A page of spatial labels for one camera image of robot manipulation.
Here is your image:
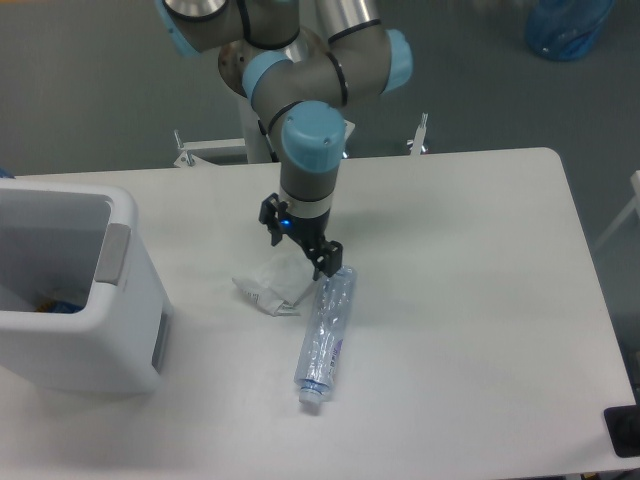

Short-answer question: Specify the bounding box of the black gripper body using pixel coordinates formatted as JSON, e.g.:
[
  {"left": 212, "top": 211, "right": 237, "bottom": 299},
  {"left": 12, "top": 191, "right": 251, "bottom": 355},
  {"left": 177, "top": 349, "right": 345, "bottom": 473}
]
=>
[{"left": 277, "top": 203, "right": 330, "bottom": 249}]

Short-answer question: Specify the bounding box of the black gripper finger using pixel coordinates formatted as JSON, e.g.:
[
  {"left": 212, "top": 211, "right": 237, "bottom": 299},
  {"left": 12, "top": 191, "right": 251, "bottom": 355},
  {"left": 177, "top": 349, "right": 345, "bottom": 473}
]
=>
[
  {"left": 302, "top": 236, "right": 343, "bottom": 280},
  {"left": 258, "top": 193, "right": 286, "bottom": 246}
]

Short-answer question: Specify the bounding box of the white paper wrapper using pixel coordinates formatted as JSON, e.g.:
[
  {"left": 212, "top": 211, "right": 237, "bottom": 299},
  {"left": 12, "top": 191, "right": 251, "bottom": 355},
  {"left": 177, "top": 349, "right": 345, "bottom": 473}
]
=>
[{"left": 232, "top": 252, "right": 314, "bottom": 317}]

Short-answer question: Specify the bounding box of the crushed clear plastic bottle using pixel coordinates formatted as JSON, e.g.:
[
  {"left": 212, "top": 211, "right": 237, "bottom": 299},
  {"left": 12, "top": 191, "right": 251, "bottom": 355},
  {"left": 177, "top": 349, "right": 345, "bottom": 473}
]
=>
[{"left": 294, "top": 265, "right": 357, "bottom": 407}]

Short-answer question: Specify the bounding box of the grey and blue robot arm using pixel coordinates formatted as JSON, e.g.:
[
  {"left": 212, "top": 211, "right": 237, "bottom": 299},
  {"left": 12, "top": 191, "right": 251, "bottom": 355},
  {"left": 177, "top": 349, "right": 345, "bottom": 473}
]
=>
[{"left": 156, "top": 1, "right": 413, "bottom": 277}]

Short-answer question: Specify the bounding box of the white trash can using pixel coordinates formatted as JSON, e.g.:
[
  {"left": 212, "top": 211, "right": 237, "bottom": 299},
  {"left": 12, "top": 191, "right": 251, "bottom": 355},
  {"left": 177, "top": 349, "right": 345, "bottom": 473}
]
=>
[{"left": 1, "top": 179, "right": 173, "bottom": 394}]

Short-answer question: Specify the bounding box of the trash inside can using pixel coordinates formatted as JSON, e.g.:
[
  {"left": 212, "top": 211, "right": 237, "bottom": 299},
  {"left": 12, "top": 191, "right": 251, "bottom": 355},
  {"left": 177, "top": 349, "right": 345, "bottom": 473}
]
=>
[{"left": 35, "top": 292, "right": 86, "bottom": 314}]

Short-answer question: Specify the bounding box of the blue plastic bag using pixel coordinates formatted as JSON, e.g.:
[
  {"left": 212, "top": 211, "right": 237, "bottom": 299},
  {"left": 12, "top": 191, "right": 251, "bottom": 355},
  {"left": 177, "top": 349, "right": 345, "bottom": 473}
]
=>
[{"left": 524, "top": 0, "right": 616, "bottom": 62}]

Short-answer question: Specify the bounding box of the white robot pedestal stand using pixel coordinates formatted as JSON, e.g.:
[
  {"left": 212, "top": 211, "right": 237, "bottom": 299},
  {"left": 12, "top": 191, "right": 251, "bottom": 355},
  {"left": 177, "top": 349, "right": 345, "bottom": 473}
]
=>
[{"left": 172, "top": 29, "right": 431, "bottom": 169}]

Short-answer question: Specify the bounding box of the white furniture frame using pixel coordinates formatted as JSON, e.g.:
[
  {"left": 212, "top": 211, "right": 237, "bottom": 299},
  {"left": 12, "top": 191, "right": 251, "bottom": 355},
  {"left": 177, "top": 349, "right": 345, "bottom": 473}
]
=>
[{"left": 594, "top": 170, "right": 639, "bottom": 252}]

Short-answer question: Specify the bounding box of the black clamp mount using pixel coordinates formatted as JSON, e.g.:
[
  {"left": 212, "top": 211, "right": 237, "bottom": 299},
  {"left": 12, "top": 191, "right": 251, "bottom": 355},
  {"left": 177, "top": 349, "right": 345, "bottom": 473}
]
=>
[{"left": 604, "top": 405, "right": 639, "bottom": 458}]

